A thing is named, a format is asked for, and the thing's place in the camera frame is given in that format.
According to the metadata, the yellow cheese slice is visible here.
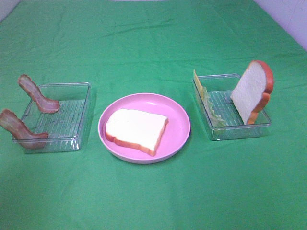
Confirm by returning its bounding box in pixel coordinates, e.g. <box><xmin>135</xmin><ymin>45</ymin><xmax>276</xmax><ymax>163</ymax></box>
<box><xmin>193</xmin><ymin>70</ymin><xmax>204</xmax><ymax>100</ymax></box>

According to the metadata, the bread slice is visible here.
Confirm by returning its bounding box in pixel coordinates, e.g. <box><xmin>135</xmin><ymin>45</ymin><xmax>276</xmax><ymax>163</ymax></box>
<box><xmin>105</xmin><ymin>109</ymin><xmax>168</xmax><ymax>157</ymax></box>
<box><xmin>231</xmin><ymin>60</ymin><xmax>274</xmax><ymax>125</ymax></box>

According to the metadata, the clear plastic tray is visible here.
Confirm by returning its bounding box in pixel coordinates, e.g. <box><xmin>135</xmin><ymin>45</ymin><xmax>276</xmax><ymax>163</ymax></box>
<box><xmin>193</xmin><ymin>73</ymin><xmax>271</xmax><ymax>140</ymax></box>
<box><xmin>12</xmin><ymin>82</ymin><xmax>91</xmax><ymax>153</ymax></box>

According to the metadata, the green tablecloth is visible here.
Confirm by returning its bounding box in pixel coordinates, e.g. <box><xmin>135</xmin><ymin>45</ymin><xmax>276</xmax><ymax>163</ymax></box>
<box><xmin>0</xmin><ymin>0</ymin><xmax>307</xmax><ymax>230</ymax></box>

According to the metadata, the green lettuce leaf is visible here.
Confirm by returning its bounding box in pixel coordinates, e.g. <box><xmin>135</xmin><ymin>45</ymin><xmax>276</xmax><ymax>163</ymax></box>
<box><xmin>201</xmin><ymin>86</ymin><xmax>226</xmax><ymax>127</ymax></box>

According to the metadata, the left clear plastic tray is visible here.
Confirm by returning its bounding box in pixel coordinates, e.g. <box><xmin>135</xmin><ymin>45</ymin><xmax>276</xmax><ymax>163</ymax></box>
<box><xmin>12</xmin><ymin>82</ymin><xmax>91</xmax><ymax>153</ymax></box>

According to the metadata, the bacon strip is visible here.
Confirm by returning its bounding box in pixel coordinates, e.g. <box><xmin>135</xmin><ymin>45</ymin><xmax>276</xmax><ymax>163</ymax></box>
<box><xmin>0</xmin><ymin>109</ymin><xmax>48</xmax><ymax>150</ymax></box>
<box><xmin>18</xmin><ymin>74</ymin><xmax>59</xmax><ymax>114</ymax></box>

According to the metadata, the pink round plate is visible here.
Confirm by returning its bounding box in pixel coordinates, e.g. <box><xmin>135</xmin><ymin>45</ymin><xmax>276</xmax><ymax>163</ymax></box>
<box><xmin>97</xmin><ymin>93</ymin><xmax>190</xmax><ymax>164</ymax></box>

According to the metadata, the right clear plastic tray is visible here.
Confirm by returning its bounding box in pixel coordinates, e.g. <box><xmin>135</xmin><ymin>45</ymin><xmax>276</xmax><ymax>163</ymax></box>
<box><xmin>193</xmin><ymin>73</ymin><xmax>271</xmax><ymax>140</ymax></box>

